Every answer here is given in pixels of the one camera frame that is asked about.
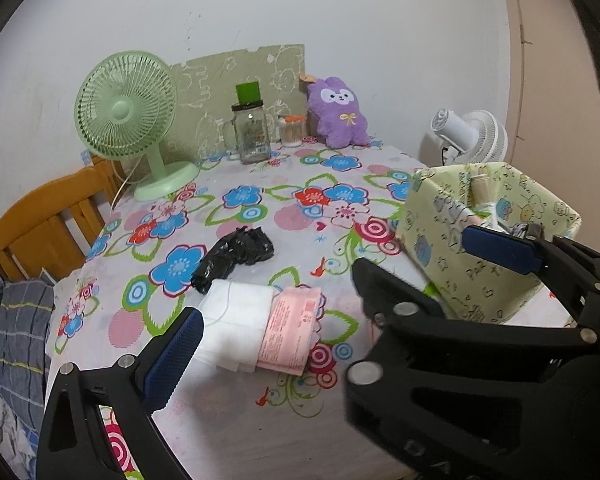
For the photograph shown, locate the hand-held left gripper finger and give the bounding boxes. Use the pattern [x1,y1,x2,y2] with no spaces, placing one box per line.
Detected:
[37,306,204,480]

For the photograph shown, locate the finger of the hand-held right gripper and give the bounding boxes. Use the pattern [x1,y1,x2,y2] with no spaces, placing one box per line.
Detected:
[463,224,600,356]
[345,257,599,428]

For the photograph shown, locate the yellow patterned storage box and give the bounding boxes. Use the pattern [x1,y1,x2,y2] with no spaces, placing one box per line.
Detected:
[396,161,582,326]

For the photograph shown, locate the white face masks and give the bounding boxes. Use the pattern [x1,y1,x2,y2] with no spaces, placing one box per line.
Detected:
[192,280,277,375]

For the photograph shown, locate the beige bandage roll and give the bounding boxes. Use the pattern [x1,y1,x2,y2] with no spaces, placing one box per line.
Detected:
[469,174,490,202]

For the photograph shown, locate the pink mask packet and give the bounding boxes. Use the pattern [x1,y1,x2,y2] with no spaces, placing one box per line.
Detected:
[256,286,325,377]

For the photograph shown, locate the black plastic bag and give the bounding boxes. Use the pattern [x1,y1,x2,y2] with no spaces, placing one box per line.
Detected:
[190,226,276,295]

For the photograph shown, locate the white clip fan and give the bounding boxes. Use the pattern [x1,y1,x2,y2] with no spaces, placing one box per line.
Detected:
[419,108,509,167]

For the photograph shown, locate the floral tablecloth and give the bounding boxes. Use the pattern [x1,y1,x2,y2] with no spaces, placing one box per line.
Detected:
[44,136,576,480]

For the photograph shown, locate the grey plaid pillow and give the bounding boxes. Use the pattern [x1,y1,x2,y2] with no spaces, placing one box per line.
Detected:
[0,267,56,426]

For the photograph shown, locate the beige door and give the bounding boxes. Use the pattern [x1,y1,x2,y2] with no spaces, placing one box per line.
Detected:
[499,0,600,266]

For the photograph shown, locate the blue bed sheet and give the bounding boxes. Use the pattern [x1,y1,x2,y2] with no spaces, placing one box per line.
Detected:
[10,410,48,480]

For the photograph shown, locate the crumpled white cloth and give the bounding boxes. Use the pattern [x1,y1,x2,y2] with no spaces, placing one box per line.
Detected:
[0,392,36,468]

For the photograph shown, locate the purple plush rabbit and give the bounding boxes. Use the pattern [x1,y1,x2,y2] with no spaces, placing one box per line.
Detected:
[300,74,373,150]

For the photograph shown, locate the wooden bed headboard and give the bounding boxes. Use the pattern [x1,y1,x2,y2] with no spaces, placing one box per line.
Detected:
[0,157,126,281]

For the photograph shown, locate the cotton swab jar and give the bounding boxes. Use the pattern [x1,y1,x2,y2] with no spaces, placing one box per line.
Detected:
[279,115,307,148]

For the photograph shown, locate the glass mug with green lid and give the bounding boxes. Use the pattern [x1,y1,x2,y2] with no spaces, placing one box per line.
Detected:
[222,81,272,165]

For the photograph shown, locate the green desk fan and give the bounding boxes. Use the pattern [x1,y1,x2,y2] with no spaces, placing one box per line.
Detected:
[74,50,201,202]

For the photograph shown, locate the green patterned board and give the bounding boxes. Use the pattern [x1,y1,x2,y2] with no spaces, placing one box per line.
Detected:
[167,44,307,161]

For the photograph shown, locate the beige fan power cable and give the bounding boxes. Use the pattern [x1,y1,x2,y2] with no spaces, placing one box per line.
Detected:
[111,157,146,208]

